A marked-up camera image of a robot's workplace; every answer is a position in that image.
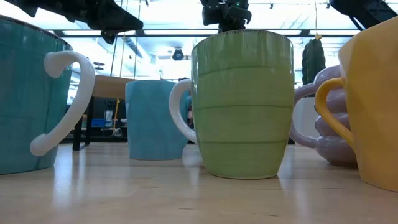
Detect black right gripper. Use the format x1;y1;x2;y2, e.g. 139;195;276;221
201;0;252;33

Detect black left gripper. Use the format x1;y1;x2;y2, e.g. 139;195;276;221
46;0;144;45

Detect green ribbed mug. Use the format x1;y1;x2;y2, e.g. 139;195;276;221
169;29;295;180

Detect light blue faceted mug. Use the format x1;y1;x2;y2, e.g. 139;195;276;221
125;79;192;161

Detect white mug front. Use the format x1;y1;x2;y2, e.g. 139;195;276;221
0;14;96;175

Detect lilac spiral mug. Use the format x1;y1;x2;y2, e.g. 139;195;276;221
289;64;358;167

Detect yellow mug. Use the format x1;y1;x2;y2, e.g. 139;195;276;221
314;16;398;193

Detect black round ceiling fixture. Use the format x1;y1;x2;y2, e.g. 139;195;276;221
172;48;185;62

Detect wooden shelf black metal legs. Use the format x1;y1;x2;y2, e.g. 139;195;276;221
72;74;136;152

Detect green cactus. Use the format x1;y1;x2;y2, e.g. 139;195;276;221
301;37;326;86

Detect yellow pole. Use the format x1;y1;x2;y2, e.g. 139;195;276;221
112;98;121;136

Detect person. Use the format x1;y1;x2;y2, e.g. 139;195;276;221
185;104;194;129

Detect yellow hanging cord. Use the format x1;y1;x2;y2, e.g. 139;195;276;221
313;0;323;40

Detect black aluminium table frame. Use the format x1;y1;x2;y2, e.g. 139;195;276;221
58;135;129;144

